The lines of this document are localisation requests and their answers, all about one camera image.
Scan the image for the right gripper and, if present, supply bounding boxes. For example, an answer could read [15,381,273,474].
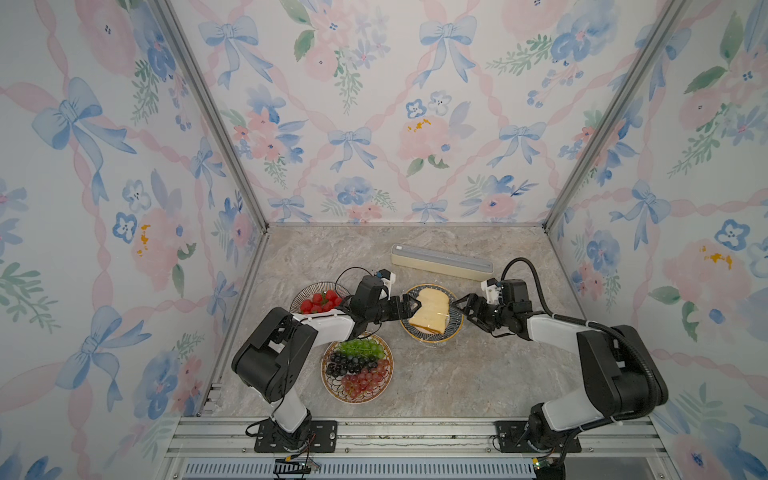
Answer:
[452,292,512,331]

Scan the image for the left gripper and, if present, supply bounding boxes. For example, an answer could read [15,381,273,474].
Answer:
[366,294,420,324]

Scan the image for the blue yellow-rimmed plate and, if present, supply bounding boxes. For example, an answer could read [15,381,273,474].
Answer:
[399,283,466,344]

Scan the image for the clear plastic wrap sheet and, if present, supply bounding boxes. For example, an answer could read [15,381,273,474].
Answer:
[398,282,467,346]

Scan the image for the plastic wrap dispenser box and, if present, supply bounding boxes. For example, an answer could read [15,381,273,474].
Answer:
[391,244,494,282]

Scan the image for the patterned fruit plate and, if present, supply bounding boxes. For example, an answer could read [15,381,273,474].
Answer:
[321,334,394,404]

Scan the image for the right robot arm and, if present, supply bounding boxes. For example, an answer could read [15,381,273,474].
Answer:
[451,279,669,451]

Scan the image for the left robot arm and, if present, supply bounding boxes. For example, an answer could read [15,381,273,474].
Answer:
[231,275,422,453]

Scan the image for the glass plate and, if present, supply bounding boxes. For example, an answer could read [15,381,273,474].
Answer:
[290,282,350,315]

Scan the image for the bread slices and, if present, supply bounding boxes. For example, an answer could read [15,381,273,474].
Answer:
[409,288,450,335]

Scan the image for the green grapes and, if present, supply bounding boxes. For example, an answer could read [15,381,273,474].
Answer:
[338,338,387,360]

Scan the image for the red strawberries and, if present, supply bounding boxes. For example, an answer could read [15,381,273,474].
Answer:
[299,290,343,314]

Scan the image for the black grapes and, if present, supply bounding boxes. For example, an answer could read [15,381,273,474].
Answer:
[324,353,379,378]

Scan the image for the red grapes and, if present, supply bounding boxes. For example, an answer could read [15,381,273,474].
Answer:
[341,359,392,401]

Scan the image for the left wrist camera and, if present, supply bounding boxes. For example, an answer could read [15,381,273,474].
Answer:
[375,269,396,299]

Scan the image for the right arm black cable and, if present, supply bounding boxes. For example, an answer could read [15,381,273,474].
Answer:
[500,257,670,475]

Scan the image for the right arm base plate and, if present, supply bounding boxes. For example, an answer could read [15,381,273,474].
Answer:
[494,420,582,455]

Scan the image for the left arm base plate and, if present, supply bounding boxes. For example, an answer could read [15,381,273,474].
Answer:
[246,419,338,454]

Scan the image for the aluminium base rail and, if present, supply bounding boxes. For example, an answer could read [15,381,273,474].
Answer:
[156,417,681,479]

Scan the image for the right aluminium corner post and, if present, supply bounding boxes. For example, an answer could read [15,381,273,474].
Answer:
[542,0,690,234]

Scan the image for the aluminium corner post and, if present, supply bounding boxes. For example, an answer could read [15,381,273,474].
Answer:
[148,0,268,235]
[542,0,690,234]

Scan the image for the left aluminium corner post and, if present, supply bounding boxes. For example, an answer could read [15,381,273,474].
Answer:
[148,0,268,235]

